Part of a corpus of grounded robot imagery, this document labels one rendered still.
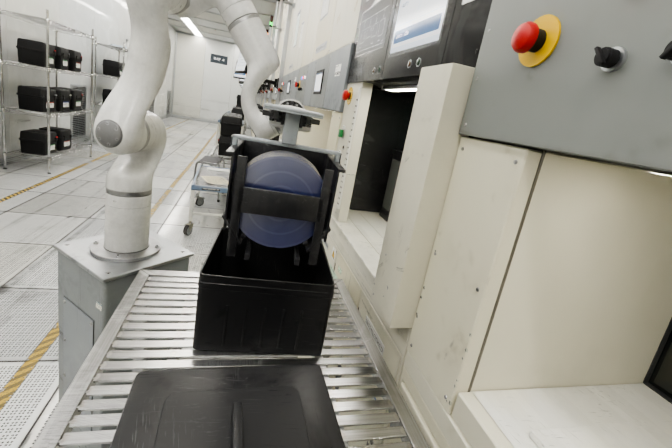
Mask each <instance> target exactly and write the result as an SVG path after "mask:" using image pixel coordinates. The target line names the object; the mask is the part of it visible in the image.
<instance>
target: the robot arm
mask: <svg viewBox="0 0 672 448"><path fill-rule="evenodd" d="M126 3H127V8H128V12H129V17H130V24H131V38H130V44H129V48H128V53H127V58H126V63H125V66H124V69H123V72H122V74H121V77H120V78H119V80H118V82H117V83H116V85H115V86H114V88H113V89H112V91H111V92H110V94H109V95H108V97H107V98H106V100H105V102H104V103H103V105H102V107H101V108H100V110H99V112H98V114H97V116H96V119H95V122H94V127H93V133H94V137H95V140H96V142H97V143H98V144H99V146H100V147H101V148H103V149H104V150H105V151H107V152H109V153H112V154H116V155H119V156H118V158H117V159H116V160H115V162H114V163H113V165H112V166H111V168H110V169H109V171H108V173H107V176H106V191H105V226H104V238H101V239H99V240H96V241H94V242H93V243H92V244H91V246H90V253H91V255H93V256H94V257H96V258H98V259H101V260H105V261H111V262H133V261H139V260H144V259H147V258H150V257H152V256H154V255H156V254H158V253H159V252H160V250H161V243H160V242H159V241H158V240H156V239H155V238H152V237H149V235H150V217H151V200H152V182H153V175H154V172H155V170H156V168H157V166H158V164H159V162H160V159H161V157H162V155H163V152H164V149H165V146H166V141H167V132H166V127H165V124H164V122H163V121H162V119H161V118H160V117H159V116H157V115H156V114H154V113H152V112H149V111H148V109H149V107H150V105H151V103H152V102H153V100H154V98H155V97H156V95H157V94H158V92H159V91H160V89H161V87H162V84H163V82H164V79H165V76H166V72H167V69H168V65H169V61H170V56H171V40H170V34H169V26H168V15H170V16H173V17H177V18H191V17H195V16H198V15H200V14H202V13H204V12H205V11H207V10H209V9H211V8H217V9H218V11H219V12H220V14H221V16H222V18H223V20H224V22H225V24H226V26H227V28H228V30H229V32H230V34H231V36H232V38H233V39H234V41H235V43H236V45H237V47H238V49H239V51H240V53H241V55H242V57H243V58H244V60H245V62H246V65H247V75H246V77H245V80H244V83H243V86H242V91H241V107H242V111H243V113H244V116H245V118H246V120H247V122H248V124H249V126H250V128H251V130H252V132H253V133H254V135H255V136H256V137H257V138H263V139H269V140H270V139H272V138H274V137H276V136H278V135H280V134H282V132H283V126H284V121H285V114H286V112H281V111H276V110H270V109H268V110H263V111H262V112H260V111H259V109H258V106H257V103H256V97H257V92H258V90H259V88H260V86H261V85H262V83H263V82H264V81H265V80H266V79H267V78H268V77H269V76H270V75H272V74H273V73H274V72H275V71H276V70H277V69H278V67H279V66H280V60H279V57H278V55H277V52H276V50H275V48H274V46H273V44H272V42H271V40H270V38H269V36H268V33H267V31H266V29H265V27H264V25H263V23H262V21H261V19H260V17H259V15H258V13H257V11H256V9H255V7H254V5H253V2H252V0H126ZM312 124H314V125H320V120H317V119H313V117H308V116H302V115H301V117H300V123H299V130H298V131H301V132H310V131H311V128H312Z"/></svg>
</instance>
